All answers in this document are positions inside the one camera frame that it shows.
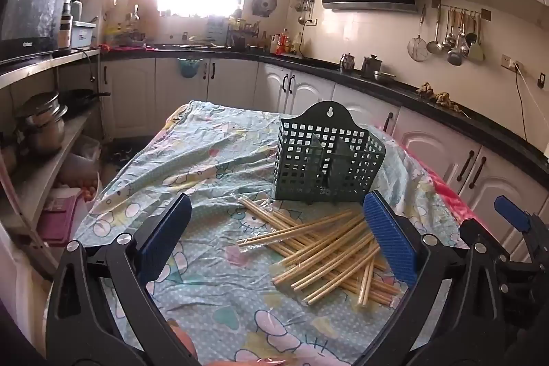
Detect wooden cutting board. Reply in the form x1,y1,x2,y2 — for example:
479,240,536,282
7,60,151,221
129,0,157,36

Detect green spatula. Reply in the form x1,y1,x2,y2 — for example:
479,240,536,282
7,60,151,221
467,12,485,63

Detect wall utensil rail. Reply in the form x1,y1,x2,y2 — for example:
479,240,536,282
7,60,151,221
431,0,492,22

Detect metal storage shelf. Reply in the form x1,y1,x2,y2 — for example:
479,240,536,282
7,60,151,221
0,49,101,264

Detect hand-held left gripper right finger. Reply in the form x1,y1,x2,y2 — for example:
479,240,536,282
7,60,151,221
364,190,507,366

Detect large steel ladle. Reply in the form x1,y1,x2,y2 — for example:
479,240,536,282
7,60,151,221
447,12,464,67

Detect black power cable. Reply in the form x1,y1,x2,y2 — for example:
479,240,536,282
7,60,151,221
515,66,530,141

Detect dark steel pot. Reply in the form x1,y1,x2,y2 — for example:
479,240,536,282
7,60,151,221
361,54,383,79

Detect bunch of wooden chopsticks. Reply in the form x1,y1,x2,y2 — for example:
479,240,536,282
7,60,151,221
237,196,401,309

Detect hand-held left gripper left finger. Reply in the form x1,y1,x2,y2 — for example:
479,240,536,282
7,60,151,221
45,192,202,366

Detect white base cabinets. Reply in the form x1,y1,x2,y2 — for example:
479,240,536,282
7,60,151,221
101,56,549,264

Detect green plastic utensil basket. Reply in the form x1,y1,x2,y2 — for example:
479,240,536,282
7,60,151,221
273,101,387,206

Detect wire mesh strainer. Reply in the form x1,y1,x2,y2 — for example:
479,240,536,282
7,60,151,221
407,4,430,61

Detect pink storage box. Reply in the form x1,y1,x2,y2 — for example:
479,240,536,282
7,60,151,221
38,194,82,247

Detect stacked steel pots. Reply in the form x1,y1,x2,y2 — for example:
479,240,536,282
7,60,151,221
15,92,69,154

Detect pale green organiser rack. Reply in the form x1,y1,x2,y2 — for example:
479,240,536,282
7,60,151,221
207,16,230,41

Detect dark cloth pile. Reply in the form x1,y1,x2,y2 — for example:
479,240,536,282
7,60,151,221
105,141,138,165

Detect group of condiment bottles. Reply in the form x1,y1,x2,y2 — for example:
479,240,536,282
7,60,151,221
268,28,303,56

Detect cartoon cat printed sheet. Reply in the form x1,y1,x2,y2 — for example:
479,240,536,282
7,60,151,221
71,100,464,366

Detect blue hanging bin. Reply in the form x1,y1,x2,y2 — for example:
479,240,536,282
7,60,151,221
178,57,202,79

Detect hanging small kitchen tools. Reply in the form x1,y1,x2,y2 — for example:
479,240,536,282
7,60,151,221
295,0,317,26

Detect blue plastic box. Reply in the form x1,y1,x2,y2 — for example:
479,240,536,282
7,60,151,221
71,21,97,49

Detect small wall fan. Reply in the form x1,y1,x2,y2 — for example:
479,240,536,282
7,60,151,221
252,0,278,17

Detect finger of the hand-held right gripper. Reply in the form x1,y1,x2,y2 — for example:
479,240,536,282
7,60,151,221
494,196,549,261

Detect black countertop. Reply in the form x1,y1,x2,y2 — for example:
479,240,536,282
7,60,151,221
101,44,549,178

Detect ginger roots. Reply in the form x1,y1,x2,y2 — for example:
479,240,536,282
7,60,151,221
417,82,464,114

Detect black microwave oven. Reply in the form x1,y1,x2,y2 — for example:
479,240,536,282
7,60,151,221
0,0,70,64

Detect black frying pan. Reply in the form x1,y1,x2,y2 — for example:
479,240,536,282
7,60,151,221
60,88,111,114

